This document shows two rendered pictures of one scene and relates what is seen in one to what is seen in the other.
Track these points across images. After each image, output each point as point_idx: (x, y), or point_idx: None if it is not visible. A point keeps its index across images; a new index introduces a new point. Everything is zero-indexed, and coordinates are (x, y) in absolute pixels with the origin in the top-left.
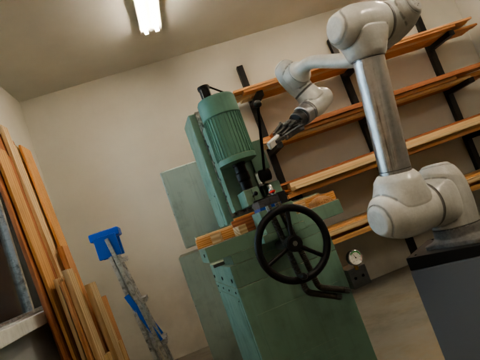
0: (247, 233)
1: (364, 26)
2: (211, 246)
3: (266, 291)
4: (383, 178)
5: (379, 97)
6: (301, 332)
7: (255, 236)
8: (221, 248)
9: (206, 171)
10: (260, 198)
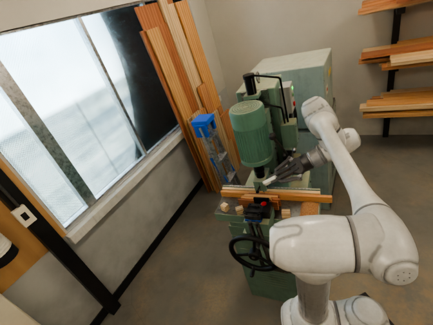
0: (241, 216)
1: (296, 273)
2: (218, 213)
3: (247, 242)
4: (295, 311)
5: (303, 295)
6: (265, 263)
7: (229, 242)
8: (223, 216)
9: None
10: (264, 189)
